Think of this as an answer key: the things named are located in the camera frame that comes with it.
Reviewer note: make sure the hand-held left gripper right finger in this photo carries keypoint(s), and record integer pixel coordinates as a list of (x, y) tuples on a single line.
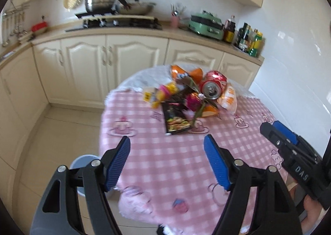
[(217, 164)]

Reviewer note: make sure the orange peel piece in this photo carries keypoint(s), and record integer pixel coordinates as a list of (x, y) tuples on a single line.
[(196, 74)]

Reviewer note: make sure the red soda can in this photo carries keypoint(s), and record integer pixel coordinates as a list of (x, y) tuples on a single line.
[(213, 85)]

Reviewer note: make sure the yellow green bottle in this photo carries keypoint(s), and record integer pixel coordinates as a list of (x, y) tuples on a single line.
[(256, 43)]

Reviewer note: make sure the black gas stove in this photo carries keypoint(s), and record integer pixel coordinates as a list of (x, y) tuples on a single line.
[(113, 23)]

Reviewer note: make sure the round bamboo strainer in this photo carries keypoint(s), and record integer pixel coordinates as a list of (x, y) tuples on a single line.
[(71, 0)]

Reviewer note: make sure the steel wok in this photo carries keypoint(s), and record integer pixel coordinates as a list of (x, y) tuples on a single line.
[(135, 7)]

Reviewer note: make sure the red bowl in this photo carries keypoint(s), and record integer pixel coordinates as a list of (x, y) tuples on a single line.
[(40, 26)]

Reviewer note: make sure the black snack packet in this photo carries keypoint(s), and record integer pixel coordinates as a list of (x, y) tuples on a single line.
[(175, 118)]

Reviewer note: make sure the white and orange snack bag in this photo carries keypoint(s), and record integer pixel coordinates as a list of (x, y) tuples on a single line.
[(228, 99)]

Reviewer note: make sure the crushed orange soda can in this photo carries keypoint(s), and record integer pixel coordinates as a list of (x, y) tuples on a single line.
[(178, 71)]

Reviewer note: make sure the cream base cabinets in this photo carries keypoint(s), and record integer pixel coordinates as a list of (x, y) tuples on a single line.
[(85, 67)]

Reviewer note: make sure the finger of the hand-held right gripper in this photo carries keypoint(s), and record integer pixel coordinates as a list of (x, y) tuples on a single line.
[(270, 133), (285, 130)]

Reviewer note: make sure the dark sauce bottle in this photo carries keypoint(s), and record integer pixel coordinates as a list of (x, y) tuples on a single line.
[(229, 31)]

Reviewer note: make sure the person's right hand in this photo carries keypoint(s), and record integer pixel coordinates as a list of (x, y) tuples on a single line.
[(310, 211)]

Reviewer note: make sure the pale dried orange peel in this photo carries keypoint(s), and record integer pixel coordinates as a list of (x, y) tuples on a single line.
[(210, 111)]

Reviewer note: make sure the green leaf strip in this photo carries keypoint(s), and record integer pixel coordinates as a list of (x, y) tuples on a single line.
[(199, 114)]

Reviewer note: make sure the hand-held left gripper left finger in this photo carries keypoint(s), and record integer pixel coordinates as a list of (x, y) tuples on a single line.
[(119, 164)]

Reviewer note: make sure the hanging utensil rack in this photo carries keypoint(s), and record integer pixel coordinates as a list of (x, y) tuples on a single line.
[(14, 23)]

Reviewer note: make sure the dark green bottle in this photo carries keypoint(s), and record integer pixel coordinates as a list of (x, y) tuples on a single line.
[(243, 38)]

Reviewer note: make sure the small yellow packet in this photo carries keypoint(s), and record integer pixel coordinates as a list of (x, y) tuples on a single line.
[(148, 95)]

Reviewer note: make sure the beige kitchen countertop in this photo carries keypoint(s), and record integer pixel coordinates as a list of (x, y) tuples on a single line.
[(175, 34)]

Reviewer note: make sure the magenta candy wrapper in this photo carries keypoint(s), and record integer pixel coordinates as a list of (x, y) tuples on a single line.
[(194, 102)]

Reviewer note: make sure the pink utensil holder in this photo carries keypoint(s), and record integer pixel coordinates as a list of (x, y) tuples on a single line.
[(175, 21)]

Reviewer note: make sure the pink and yellow wrapper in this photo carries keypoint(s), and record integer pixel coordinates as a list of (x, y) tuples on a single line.
[(168, 91)]

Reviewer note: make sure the green electric cooker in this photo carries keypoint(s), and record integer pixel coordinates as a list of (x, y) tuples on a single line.
[(206, 25)]

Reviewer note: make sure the pink checked tablecloth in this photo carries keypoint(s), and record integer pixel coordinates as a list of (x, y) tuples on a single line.
[(168, 157)]

